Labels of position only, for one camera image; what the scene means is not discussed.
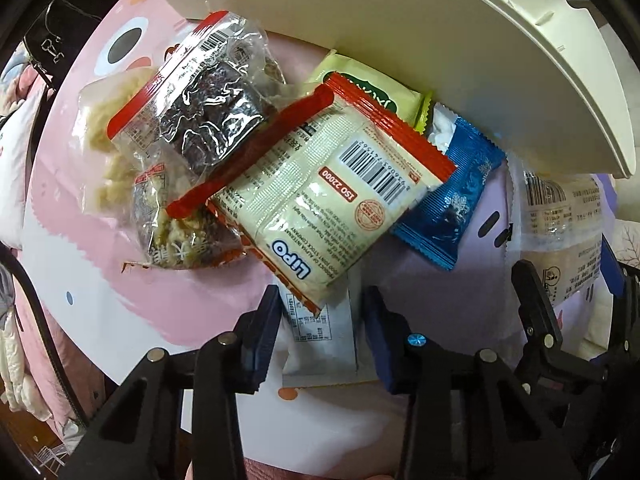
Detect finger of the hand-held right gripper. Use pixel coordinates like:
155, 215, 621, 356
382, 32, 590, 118
511, 259, 566, 386
601, 239, 640, 361

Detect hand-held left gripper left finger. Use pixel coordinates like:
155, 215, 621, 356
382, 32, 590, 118
60, 285, 283, 480

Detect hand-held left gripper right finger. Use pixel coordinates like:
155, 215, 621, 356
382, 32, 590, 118
362, 285, 586, 480

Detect white and orange snack packet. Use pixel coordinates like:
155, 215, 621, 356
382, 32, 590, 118
281, 280, 360, 388

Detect clear beige biscuit packet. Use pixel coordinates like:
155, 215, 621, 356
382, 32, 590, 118
505, 157, 616, 311

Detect blue snowflake snack packet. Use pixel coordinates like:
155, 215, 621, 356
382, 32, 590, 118
390, 102, 507, 272

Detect clear nut cluster snack pack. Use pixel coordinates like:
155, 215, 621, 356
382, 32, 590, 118
131, 167, 248, 271

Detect cream red-edged snack packet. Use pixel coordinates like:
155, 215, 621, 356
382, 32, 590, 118
210, 72, 458, 317

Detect clear red-edged brownie pack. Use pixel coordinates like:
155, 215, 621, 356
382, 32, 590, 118
107, 10, 336, 218

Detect pale green snack packet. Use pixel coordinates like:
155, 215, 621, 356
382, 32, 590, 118
305, 50, 433, 133

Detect clear bag of yellow puffs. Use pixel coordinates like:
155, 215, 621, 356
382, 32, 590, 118
77, 67, 161, 216

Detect white plastic storage box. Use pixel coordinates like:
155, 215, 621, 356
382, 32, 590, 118
125, 0, 636, 180

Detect white floral curtain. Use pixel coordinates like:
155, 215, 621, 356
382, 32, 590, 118
607, 170, 640, 281

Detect pink blanket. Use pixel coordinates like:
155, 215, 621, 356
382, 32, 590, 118
12, 240, 121, 441

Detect black handbag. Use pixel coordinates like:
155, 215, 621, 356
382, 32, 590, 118
22, 0, 121, 91

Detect black cable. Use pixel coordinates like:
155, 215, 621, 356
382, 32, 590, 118
0, 245, 88, 428

